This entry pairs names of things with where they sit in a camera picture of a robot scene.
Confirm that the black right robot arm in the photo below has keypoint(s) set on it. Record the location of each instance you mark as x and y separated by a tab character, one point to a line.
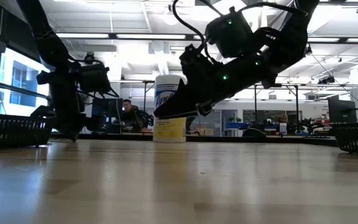
291	37

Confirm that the black plastic mesh basket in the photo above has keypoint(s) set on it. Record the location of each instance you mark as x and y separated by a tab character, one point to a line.
356	137
11	130

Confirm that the black aluminium table frame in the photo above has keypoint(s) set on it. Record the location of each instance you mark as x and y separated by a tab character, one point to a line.
222	138

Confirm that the black monitor on arm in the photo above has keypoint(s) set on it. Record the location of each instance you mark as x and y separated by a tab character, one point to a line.
342	110

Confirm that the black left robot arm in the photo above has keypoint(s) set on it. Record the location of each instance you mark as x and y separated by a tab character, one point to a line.
42	34

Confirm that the black hanging camera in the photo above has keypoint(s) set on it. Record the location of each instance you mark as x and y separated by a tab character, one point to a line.
89	57
326	80

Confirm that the blue storage bin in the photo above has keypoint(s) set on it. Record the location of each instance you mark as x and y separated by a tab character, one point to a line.
238	125

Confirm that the black computer monitor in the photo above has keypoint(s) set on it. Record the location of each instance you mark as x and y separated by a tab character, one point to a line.
112	107

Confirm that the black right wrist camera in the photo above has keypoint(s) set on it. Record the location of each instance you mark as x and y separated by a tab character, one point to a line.
194	57

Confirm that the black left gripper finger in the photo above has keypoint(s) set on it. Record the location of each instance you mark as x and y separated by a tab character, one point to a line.
67	129
78	129

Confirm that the Lysol wipes canister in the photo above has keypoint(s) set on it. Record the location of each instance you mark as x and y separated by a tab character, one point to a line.
169	130

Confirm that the person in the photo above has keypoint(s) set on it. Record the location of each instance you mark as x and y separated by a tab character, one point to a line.
282	119
130	116

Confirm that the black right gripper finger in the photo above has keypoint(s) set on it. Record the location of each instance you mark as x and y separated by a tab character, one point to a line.
185	102

